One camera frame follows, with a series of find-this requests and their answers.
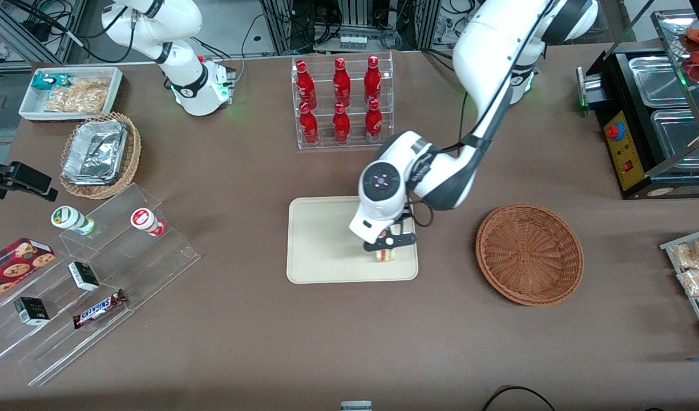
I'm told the red cola bottle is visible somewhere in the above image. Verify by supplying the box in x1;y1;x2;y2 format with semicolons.
333;57;351;107
365;98;383;143
333;102;351;144
299;102;320;146
364;55;382;106
296;60;318;110

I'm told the clear bag of crackers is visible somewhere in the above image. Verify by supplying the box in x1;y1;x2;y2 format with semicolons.
44;77;111;114

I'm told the red lid yogurt cup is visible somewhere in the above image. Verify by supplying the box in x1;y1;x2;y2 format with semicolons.
130;208;166;237

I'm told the black cable on table edge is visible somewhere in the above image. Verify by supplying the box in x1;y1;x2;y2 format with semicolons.
480;386;557;411

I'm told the white rectangular bin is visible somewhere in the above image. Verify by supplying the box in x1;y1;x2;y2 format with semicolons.
18;67;124;123

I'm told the steel food pan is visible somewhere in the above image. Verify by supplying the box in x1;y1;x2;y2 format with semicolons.
650;108;699;172
628;55;691;108

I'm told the beige plastic tray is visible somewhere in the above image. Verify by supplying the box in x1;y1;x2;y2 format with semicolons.
286;196;419;284

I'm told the clear acrylic stepped display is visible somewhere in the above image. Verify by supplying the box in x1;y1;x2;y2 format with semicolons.
0;183;201;388

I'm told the clear acrylic bottle rack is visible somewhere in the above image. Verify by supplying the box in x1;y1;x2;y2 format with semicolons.
291;51;394;150

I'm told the tray with packaged snacks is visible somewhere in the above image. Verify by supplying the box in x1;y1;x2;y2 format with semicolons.
660;227;699;349

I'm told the aluminium equipment rack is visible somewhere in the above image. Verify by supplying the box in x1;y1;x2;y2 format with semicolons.
261;0;441;53

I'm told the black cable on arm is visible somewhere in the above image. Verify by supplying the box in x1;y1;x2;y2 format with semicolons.
405;0;555;229

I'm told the light wicker basket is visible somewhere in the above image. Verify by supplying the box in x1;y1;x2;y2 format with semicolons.
59;112;142;200

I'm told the Snickers chocolate bar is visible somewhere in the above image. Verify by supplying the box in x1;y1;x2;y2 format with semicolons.
72;289;127;329

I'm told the aluminium frame with cables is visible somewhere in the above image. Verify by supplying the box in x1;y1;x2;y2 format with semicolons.
0;0;88;65

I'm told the black hot food display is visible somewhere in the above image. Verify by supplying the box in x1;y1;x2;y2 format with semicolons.
576;9;699;200

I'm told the stack of foil containers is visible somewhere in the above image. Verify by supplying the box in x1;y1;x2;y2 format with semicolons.
61;119;128;186

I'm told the green lid yogurt cup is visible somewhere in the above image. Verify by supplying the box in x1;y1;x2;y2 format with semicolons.
51;205;96;236

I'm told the red cookie box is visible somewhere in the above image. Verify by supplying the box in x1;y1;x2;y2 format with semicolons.
0;237;56;304

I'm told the small black box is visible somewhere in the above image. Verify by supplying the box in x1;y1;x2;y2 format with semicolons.
68;261;100;292
14;297;50;327

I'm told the clear snack bag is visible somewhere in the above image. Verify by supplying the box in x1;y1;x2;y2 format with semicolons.
669;237;699;269
677;268;699;298

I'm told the teal snack packet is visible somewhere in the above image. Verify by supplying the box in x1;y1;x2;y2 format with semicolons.
31;73;71;92

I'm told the brown wicker basket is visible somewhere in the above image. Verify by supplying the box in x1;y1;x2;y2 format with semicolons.
475;203;585;307

